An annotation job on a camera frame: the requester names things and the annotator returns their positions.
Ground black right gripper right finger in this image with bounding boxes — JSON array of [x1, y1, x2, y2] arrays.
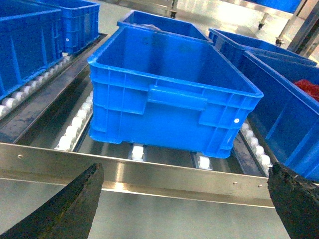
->
[[268, 162, 319, 239]]

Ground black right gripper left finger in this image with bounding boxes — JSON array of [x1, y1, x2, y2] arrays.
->
[[0, 163, 104, 239]]

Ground steel flow rack shelf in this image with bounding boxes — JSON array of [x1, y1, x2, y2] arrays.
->
[[0, 0, 319, 239]]

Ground blue bin with red parts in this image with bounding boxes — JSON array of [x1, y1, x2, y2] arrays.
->
[[239, 51, 319, 181]]

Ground red parts in bin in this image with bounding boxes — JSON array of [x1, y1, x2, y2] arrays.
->
[[294, 79, 319, 101]]

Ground blue bin centre front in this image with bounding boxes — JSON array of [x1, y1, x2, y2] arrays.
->
[[88, 27, 263, 158]]

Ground blue bin right rear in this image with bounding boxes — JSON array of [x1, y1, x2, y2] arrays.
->
[[208, 28, 319, 75]]

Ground blue bin left front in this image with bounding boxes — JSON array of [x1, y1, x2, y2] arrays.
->
[[0, 0, 62, 99]]

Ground blue bin left rear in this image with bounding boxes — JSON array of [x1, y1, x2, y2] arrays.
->
[[38, 0, 100, 54]]

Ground blue bin centre rear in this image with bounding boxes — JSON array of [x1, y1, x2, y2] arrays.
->
[[117, 10, 212, 42]]

